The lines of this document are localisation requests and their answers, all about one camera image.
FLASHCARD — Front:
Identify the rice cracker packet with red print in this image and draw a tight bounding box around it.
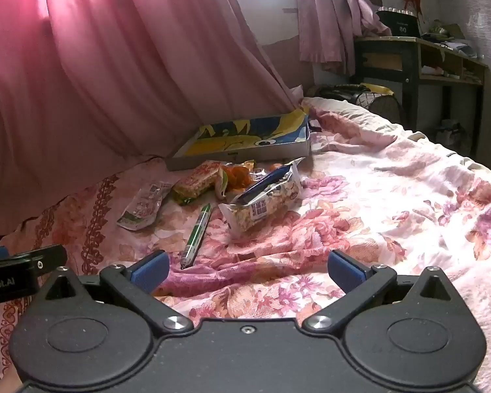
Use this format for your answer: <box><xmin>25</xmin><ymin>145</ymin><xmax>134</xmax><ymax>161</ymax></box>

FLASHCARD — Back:
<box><xmin>173</xmin><ymin>160</ymin><xmax>222</xmax><ymax>199</ymax></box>

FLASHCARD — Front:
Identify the orange white green snack packet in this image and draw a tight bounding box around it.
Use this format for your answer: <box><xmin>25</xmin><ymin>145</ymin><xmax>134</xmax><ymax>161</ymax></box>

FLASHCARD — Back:
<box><xmin>215</xmin><ymin>163</ymin><xmax>256</xmax><ymax>197</ymax></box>

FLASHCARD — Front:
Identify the cardboard box with yellow-blue lining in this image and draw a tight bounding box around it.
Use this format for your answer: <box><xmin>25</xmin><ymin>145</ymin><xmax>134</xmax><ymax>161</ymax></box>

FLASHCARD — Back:
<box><xmin>166</xmin><ymin>108</ymin><xmax>312</xmax><ymax>172</ymax></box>

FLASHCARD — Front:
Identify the pink curtain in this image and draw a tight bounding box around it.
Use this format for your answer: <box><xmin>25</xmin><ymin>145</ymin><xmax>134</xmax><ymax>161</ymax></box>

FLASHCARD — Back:
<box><xmin>0</xmin><ymin>0</ymin><xmax>307</xmax><ymax>230</ymax></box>

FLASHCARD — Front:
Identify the floral pink blanket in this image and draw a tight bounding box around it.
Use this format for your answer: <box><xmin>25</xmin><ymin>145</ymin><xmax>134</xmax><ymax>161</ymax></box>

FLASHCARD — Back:
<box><xmin>153</xmin><ymin>97</ymin><xmax>491</xmax><ymax>393</ymax></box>

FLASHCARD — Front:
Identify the dark wooden desk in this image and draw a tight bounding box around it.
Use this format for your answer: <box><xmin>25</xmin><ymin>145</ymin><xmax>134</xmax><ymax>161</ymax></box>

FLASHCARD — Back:
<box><xmin>354</xmin><ymin>35</ymin><xmax>489</xmax><ymax>132</ymax></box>

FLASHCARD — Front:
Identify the green stick-shaped packet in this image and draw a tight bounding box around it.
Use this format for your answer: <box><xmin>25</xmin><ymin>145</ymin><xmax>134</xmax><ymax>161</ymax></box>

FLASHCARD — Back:
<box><xmin>180</xmin><ymin>202</ymin><xmax>212</xmax><ymax>270</ymax></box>

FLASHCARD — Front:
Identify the pink bedsheet with lace pattern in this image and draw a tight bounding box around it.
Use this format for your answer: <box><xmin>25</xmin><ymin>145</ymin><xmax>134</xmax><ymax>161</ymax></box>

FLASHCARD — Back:
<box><xmin>0</xmin><ymin>153</ymin><xmax>197</xmax><ymax>393</ymax></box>

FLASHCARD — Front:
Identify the desk clutter pile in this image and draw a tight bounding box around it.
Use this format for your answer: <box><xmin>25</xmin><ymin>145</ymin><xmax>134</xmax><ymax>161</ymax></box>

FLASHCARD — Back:
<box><xmin>421</xmin><ymin>20</ymin><xmax>479</xmax><ymax>56</ymax></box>

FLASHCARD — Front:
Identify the black box on desk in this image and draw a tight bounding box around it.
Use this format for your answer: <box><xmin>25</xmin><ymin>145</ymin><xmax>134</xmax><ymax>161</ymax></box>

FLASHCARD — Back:
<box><xmin>376</xmin><ymin>7</ymin><xmax>422</xmax><ymax>37</ymax></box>

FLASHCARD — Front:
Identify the lilac tied curtain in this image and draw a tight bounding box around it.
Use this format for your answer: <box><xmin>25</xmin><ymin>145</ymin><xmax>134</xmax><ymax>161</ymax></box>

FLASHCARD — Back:
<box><xmin>297</xmin><ymin>0</ymin><xmax>393</xmax><ymax>76</ymax></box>

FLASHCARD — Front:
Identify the yellow snack packet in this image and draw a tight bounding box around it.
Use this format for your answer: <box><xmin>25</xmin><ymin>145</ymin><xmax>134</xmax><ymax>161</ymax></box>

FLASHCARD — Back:
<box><xmin>172</xmin><ymin>188</ymin><xmax>199</xmax><ymax>206</ymax></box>

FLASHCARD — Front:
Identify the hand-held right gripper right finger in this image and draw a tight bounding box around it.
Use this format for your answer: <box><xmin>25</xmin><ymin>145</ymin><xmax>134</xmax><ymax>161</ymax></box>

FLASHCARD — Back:
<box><xmin>300</xmin><ymin>250</ymin><xmax>460</xmax><ymax>333</ymax></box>

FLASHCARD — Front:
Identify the large clear and blue snack packet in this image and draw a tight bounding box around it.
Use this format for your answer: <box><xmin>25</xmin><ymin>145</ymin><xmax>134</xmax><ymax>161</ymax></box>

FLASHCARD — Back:
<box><xmin>218</xmin><ymin>158</ymin><xmax>307</xmax><ymax>234</ymax></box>

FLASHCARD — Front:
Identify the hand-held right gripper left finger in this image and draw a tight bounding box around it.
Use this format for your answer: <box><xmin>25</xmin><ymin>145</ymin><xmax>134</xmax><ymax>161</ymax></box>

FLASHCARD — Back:
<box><xmin>33</xmin><ymin>250</ymin><xmax>194</xmax><ymax>333</ymax></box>

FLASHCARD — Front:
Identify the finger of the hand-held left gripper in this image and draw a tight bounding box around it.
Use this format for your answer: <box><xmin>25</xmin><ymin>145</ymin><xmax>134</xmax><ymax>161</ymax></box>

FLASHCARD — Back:
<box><xmin>0</xmin><ymin>245</ymin><xmax>68</xmax><ymax>279</ymax></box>

